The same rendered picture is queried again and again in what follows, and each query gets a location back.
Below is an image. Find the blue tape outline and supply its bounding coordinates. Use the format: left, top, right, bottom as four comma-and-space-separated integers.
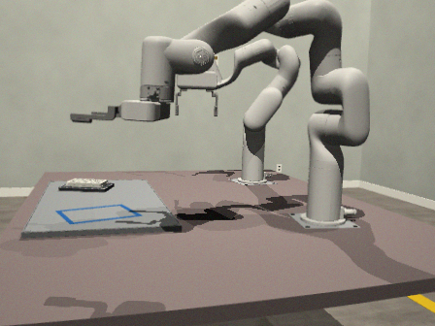
56, 205, 142, 224

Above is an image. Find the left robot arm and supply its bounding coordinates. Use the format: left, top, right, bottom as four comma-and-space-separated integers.
140, 0, 370, 226

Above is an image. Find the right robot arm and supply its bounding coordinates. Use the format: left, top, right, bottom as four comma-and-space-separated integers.
208, 39, 301, 184

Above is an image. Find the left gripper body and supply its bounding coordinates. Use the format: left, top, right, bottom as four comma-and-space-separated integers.
120, 98, 174, 122

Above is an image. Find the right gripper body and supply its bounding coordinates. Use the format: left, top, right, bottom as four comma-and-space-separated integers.
178, 71, 217, 90

